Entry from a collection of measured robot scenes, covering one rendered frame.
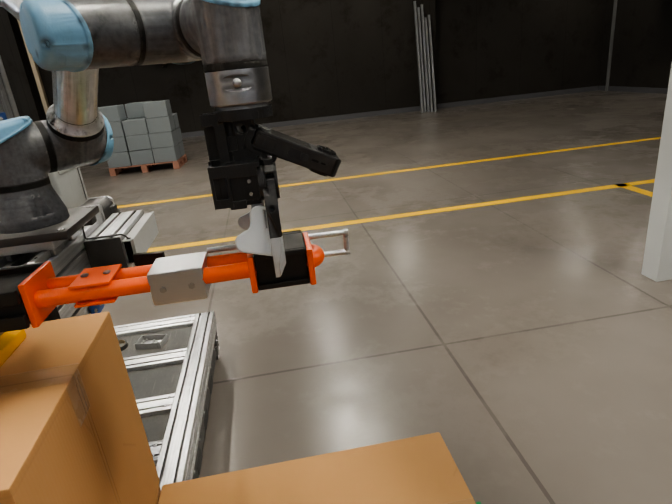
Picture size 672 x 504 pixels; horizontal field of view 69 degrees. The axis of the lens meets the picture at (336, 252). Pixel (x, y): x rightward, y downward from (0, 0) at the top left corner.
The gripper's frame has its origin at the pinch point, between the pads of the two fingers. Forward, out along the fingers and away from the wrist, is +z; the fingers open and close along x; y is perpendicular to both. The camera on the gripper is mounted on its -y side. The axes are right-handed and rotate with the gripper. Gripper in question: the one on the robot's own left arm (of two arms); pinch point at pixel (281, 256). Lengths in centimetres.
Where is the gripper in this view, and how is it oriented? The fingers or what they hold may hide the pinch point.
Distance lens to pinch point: 66.8
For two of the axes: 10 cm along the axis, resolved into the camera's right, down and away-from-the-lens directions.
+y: -9.9, 1.4, -1.0
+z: 1.0, 9.3, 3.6
